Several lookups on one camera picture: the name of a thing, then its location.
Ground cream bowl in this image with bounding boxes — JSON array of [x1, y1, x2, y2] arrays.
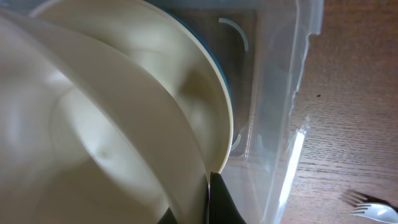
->
[[30, 0, 233, 172], [1, 10, 208, 223]]

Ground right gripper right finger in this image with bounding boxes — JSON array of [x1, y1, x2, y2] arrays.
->
[[209, 172, 246, 224]]

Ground white plastic fork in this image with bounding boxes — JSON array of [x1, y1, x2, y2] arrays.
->
[[341, 190, 397, 224]]

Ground blue bowl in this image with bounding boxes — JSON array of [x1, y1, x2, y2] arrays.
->
[[161, 8, 231, 97]]

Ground clear plastic container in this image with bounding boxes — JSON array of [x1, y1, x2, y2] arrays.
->
[[1, 1, 324, 223]]

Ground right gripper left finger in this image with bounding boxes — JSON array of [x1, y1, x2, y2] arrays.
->
[[157, 208, 178, 224]]

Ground cream bowl back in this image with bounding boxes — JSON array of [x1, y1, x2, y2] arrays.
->
[[1, 10, 208, 223]]

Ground cream bowl front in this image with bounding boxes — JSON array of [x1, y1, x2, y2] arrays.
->
[[30, 0, 233, 172]]

